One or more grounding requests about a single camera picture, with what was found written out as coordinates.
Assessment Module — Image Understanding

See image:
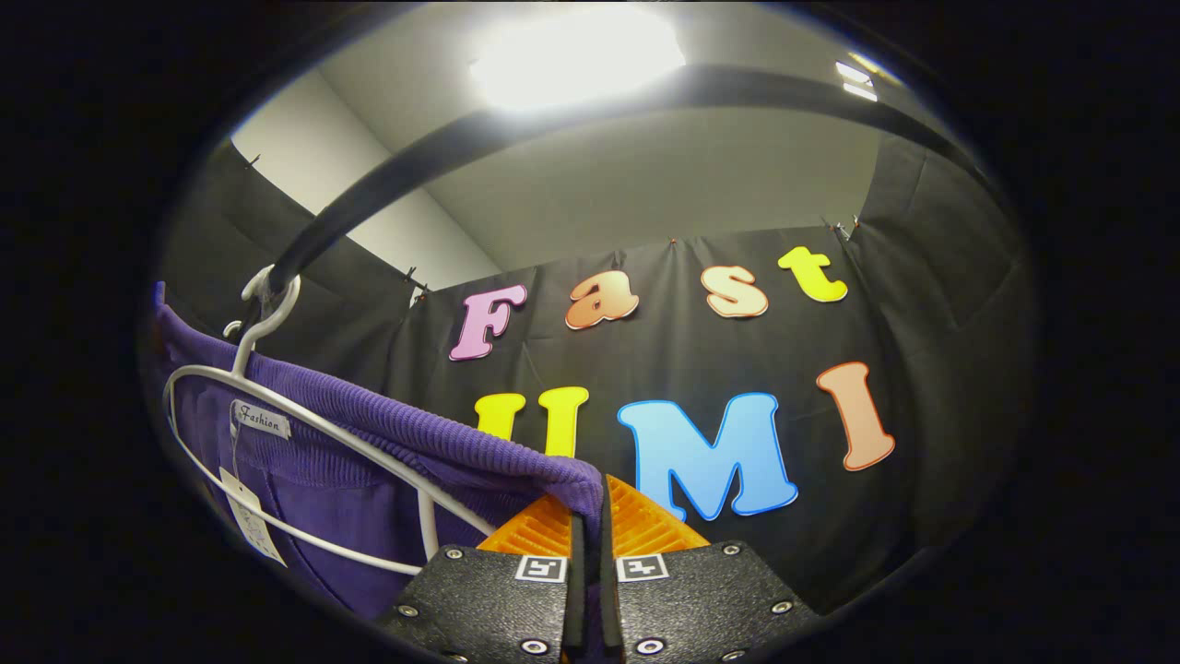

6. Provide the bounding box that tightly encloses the ceiling light panel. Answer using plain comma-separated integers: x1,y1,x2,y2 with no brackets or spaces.
834,60,881,102
470,9,688,112

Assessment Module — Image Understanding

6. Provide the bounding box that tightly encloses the black backdrop cloth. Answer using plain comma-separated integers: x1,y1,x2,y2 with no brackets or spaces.
147,134,1038,619

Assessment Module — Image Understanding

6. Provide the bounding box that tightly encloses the white plastic clothes hanger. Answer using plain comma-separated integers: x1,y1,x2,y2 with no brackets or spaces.
162,267,499,577

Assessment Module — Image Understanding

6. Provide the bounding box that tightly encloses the black metal clothes rack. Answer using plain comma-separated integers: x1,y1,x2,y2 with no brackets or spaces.
235,63,1006,319

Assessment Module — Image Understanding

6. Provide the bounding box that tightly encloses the purple corduroy jacket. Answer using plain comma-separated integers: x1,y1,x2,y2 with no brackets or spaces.
147,281,609,660

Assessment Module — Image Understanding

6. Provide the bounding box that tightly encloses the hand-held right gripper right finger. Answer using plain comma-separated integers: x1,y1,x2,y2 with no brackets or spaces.
599,473,826,664

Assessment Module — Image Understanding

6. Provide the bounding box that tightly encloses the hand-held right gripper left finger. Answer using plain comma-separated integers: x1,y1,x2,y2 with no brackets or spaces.
373,493,588,664

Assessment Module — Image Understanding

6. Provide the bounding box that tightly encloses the white garment hang tag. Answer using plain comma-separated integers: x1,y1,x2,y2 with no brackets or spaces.
218,466,289,566

